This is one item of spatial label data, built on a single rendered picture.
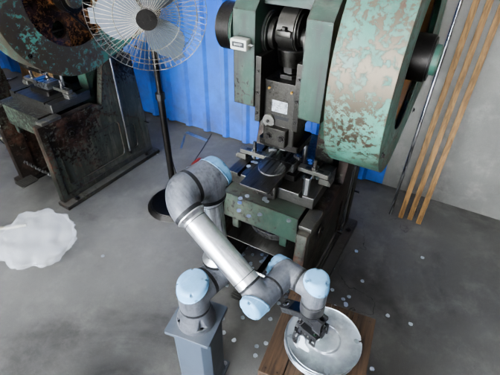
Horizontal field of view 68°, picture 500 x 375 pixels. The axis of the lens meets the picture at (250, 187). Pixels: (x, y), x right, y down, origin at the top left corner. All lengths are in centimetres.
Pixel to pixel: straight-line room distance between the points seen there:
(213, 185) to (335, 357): 82
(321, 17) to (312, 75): 20
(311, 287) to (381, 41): 67
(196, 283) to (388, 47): 95
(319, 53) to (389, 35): 40
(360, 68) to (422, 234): 183
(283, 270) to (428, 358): 120
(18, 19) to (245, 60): 119
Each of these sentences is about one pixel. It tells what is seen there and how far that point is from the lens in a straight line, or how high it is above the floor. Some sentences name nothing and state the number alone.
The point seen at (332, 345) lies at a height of 39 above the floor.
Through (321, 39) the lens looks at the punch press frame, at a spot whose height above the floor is 137.
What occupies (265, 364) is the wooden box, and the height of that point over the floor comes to 35.
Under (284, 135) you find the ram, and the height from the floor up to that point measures 96.
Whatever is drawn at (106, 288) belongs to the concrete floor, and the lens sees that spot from 232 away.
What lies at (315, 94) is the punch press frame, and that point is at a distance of 145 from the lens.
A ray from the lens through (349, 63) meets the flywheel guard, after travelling 108.
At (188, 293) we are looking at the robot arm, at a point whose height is 67.
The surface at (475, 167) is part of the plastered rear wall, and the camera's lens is 292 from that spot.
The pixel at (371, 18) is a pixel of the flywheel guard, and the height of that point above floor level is 151.
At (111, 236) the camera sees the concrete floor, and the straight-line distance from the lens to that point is 261.
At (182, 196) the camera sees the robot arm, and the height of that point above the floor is 106.
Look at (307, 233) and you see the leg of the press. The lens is 162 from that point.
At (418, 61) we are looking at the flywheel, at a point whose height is 134.
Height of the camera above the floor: 174
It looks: 38 degrees down
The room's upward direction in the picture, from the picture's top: 1 degrees clockwise
